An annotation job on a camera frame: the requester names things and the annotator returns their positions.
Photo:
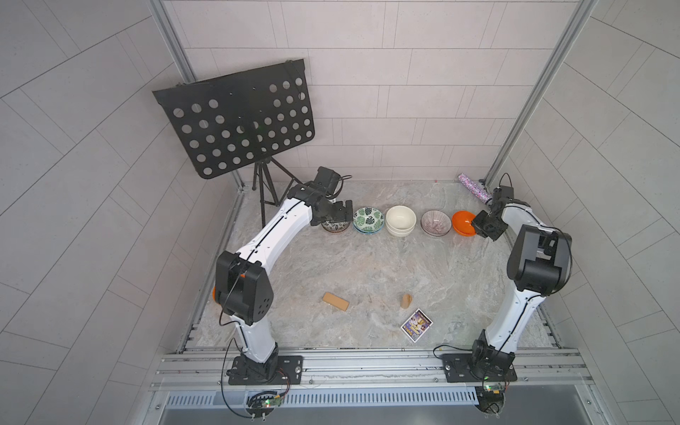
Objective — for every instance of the green circuit board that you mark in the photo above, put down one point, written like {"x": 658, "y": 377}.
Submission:
{"x": 263, "y": 403}
{"x": 490, "y": 401}

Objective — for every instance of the right green circuit board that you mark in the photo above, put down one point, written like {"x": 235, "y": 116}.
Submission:
{"x": 490, "y": 401}

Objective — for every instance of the purple playing card box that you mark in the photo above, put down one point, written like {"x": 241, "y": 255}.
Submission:
{"x": 416, "y": 325}

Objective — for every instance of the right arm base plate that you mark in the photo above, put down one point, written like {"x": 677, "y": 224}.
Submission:
{"x": 465, "y": 367}

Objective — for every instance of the purple striped bowl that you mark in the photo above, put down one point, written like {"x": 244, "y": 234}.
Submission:
{"x": 436, "y": 223}

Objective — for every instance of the left green circuit board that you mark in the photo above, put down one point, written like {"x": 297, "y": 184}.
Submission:
{"x": 263, "y": 403}

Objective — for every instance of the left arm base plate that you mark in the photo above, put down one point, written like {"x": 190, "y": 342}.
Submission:
{"x": 280, "y": 370}

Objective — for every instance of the aluminium mounting rail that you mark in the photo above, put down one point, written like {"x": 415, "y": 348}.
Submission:
{"x": 365, "y": 368}

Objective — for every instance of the wooden rectangular block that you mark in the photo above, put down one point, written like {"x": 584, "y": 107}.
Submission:
{"x": 335, "y": 301}

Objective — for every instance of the black perforated music stand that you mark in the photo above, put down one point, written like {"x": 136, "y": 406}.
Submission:
{"x": 237, "y": 120}

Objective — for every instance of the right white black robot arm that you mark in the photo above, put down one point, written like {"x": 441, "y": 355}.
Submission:
{"x": 539, "y": 265}

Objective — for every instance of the green leaf bowl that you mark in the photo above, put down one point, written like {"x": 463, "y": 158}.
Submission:
{"x": 365, "y": 232}
{"x": 368, "y": 218}

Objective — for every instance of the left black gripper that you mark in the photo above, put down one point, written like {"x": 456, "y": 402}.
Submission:
{"x": 337, "y": 212}

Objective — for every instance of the black white patterned bowl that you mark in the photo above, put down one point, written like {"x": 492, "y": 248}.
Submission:
{"x": 337, "y": 227}

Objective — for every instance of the cream bowl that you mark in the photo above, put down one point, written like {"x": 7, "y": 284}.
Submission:
{"x": 401, "y": 217}
{"x": 399, "y": 233}

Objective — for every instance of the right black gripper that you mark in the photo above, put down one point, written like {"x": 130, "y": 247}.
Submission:
{"x": 477, "y": 220}

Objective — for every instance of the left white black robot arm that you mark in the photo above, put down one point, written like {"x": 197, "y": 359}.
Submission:
{"x": 242, "y": 285}

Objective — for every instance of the purple glitter tube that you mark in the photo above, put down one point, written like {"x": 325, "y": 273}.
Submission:
{"x": 475, "y": 188}

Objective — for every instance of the small wooden cylinder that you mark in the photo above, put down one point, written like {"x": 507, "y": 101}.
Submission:
{"x": 406, "y": 301}

